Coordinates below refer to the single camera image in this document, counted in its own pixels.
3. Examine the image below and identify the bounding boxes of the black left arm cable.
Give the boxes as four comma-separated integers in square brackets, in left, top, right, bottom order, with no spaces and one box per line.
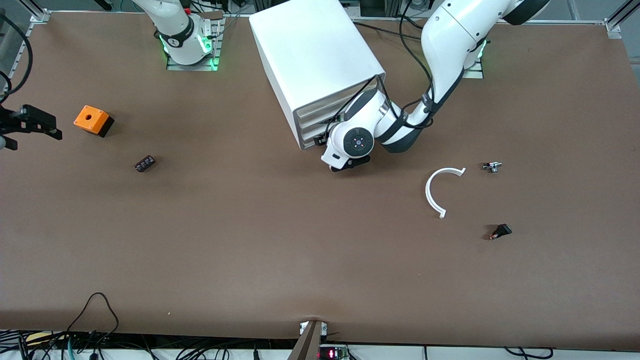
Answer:
[325,0,436,138]

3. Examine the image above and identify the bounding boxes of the white drawer cabinet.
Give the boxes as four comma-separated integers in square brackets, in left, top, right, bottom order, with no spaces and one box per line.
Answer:
[248,0,387,151]

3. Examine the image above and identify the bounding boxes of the device with red display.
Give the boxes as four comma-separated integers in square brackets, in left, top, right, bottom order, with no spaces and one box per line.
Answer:
[318,345,351,360]

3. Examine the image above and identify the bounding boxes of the brown camera post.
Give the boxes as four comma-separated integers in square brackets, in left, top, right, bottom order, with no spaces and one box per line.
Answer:
[287,320,328,360]

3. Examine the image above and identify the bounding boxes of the black looped cable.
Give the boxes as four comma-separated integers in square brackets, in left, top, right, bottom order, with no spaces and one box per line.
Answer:
[65,292,121,337]

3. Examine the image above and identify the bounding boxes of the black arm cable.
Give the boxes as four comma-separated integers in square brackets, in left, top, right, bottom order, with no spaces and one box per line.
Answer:
[325,0,436,138]
[0,12,34,96]

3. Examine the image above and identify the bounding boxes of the aluminium frame rail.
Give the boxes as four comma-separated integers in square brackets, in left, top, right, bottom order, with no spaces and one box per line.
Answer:
[2,7,51,96]

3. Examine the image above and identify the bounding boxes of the orange button box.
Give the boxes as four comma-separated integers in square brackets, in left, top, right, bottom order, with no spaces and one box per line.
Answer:
[73,105,115,138]

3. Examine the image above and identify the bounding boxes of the white curved plastic arc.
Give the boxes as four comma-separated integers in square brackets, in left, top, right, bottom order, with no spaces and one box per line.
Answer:
[425,167,467,219]

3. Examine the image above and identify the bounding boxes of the black cable behind cabinet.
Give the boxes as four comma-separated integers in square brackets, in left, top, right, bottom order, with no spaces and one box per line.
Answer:
[352,15,426,42]

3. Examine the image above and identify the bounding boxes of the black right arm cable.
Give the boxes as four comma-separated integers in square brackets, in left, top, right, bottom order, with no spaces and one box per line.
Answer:
[0,12,34,96]

